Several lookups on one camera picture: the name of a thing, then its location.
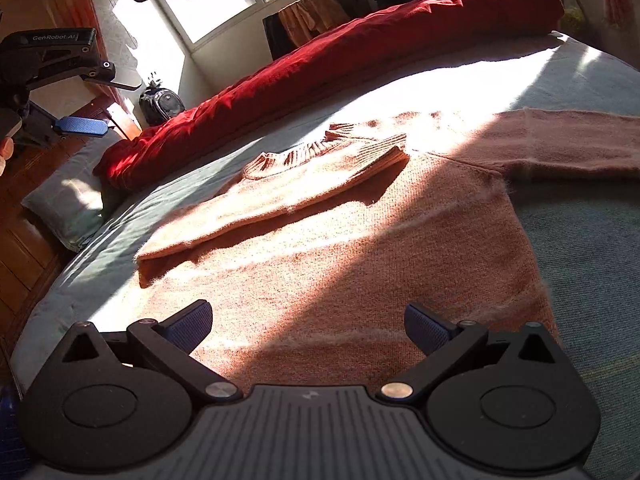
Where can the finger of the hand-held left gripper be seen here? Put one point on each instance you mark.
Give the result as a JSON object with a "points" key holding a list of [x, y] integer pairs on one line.
{"points": [[100, 71], [85, 126]]}

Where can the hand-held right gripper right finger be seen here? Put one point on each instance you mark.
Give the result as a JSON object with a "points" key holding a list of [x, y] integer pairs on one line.
{"points": [[425, 327]]}

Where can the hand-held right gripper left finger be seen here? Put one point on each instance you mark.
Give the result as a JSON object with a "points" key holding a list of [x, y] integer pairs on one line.
{"points": [[192, 325]]}

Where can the orange knit sweater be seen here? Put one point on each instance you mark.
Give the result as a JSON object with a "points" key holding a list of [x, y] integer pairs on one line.
{"points": [[350, 260]]}

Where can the person's left hand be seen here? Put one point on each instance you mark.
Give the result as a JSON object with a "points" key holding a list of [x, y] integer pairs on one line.
{"points": [[5, 155]]}

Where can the black backpack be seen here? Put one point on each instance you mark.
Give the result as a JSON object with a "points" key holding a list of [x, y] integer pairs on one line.
{"points": [[162, 107]]}

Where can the grey pillow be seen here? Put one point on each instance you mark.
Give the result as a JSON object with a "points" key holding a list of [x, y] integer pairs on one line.
{"points": [[65, 200]]}

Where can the window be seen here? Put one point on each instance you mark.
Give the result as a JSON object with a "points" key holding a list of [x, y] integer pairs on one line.
{"points": [[200, 15]]}

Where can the wooden headboard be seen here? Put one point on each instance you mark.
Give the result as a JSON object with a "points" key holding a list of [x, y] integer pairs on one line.
{"points": [[25, 260]]}

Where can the bed with grey-green sheet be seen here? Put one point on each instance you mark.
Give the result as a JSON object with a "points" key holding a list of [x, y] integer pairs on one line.
{"points": [[575, 260]]}

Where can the dark draped garment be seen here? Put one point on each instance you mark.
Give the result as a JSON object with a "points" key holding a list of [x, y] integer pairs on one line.
{"points": [[277, 37]]}

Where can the blue suitcase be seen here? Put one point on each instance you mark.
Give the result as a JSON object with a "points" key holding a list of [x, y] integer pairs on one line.
{"points": [[9, 435]]}

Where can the orange draped garment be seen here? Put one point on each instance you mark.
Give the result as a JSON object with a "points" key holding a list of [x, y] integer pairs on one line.
{"points": [[310, 17]]}

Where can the red duvet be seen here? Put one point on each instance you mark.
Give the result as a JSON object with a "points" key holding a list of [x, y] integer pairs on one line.
{"points": [[325, 55]]}

